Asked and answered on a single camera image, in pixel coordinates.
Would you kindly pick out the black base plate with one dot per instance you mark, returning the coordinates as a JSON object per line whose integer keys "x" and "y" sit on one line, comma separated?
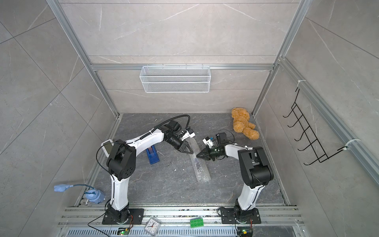
{"x": 125, "y": 217}
{"x": 235, "y": 215}

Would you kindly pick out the white wire mesh basket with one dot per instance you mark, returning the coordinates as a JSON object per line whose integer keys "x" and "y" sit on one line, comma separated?
{"x": 176, "y": 79}

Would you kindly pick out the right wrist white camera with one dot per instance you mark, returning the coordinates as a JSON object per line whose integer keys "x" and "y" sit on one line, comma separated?
{"x": 209, "y": 142}

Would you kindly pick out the aluminium frame post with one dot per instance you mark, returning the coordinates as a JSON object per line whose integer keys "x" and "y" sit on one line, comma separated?
{"x": 293, "y": 29}

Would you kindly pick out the small white analog clock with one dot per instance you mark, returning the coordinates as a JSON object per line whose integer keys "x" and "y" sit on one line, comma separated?
{"x": 152, "y": 226}

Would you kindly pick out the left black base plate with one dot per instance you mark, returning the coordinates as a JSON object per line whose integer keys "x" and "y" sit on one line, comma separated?
{"x": 125, "y": 217}

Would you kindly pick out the clear bubble wrap sheet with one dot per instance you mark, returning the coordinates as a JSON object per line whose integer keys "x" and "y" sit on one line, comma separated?
{"x": 199, "y": 165}

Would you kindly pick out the green toy brick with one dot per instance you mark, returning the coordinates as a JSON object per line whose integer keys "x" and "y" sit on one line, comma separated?
{"x": 196, "y": 223}

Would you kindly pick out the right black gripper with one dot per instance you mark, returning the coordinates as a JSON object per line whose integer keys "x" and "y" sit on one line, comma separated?
{"x": 208, "y": 151}

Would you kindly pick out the black wire hook rack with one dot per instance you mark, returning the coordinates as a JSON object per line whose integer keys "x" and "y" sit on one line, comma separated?
{"x": 309, "y": 134}

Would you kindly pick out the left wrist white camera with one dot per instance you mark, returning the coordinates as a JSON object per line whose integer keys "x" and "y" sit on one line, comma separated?
{"x": 187, "y": 133}

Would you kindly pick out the tan teddy bear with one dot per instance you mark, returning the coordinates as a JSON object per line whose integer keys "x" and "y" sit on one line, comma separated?
{"x": 241, "y": 123}

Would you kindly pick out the white digital timer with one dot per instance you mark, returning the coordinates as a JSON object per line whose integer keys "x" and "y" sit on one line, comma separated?
{"x": 107, "y": 147}

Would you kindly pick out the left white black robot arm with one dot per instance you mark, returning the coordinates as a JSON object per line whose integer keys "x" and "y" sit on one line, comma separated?
{"x": 121, "y": 162}

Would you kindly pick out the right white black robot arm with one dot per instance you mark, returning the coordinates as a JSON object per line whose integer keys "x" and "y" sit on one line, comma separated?
{"x": 254, "y": 167}

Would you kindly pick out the blue tape dispenser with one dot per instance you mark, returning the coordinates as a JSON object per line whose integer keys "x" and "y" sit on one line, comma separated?
{"x": 152, "y": 155}

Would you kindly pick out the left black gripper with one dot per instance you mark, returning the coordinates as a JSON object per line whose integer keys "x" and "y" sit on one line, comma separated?
{"x": 184, "y": 147}

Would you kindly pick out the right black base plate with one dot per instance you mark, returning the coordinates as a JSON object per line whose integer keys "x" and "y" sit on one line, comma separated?
{"x": 235, "y": 215}

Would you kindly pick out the wrist white camera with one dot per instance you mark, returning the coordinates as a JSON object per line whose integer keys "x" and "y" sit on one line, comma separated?
{"x": 187, "y": 133}
{"x": 209, "y": 142}

